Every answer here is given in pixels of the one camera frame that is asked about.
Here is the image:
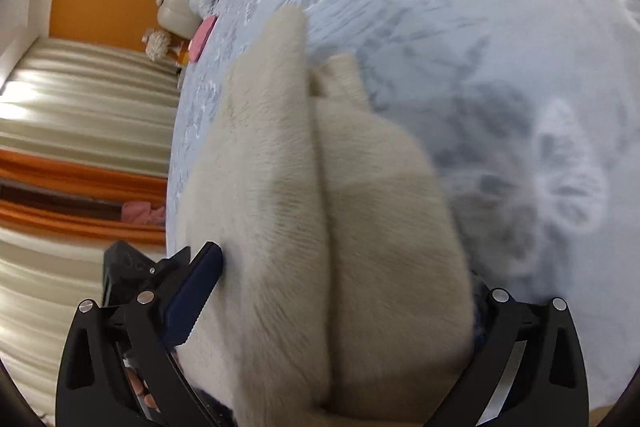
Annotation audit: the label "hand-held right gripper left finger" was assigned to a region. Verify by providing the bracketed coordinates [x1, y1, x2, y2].
[55, 242, 231, 427]

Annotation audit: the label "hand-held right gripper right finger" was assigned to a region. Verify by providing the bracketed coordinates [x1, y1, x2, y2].
[425, 279, 591, 427]

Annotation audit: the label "cream sweater with black hearts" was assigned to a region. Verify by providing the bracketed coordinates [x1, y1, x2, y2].
[172, 6, 476, 427]

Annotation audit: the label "pink clothes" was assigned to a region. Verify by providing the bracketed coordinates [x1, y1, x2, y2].
[122, 201, 167, 228]

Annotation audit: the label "person's left hand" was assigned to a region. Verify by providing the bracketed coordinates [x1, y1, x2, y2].
[125, 367, 161, 413]

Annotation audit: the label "orange curtain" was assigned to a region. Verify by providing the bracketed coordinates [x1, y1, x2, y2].
[0, 149, 168, 248]

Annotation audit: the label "cream curtain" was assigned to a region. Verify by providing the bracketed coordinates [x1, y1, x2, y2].
[0, 38, 183, 418]

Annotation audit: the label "yellow box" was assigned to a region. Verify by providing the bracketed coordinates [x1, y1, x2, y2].
[172, 39, 193, 68]

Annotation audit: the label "white feather lamp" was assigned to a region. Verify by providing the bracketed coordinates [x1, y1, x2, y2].
[142, 29, 173, 62]

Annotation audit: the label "pink pouch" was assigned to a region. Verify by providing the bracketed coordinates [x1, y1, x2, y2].
[187, 16, 218, 64]

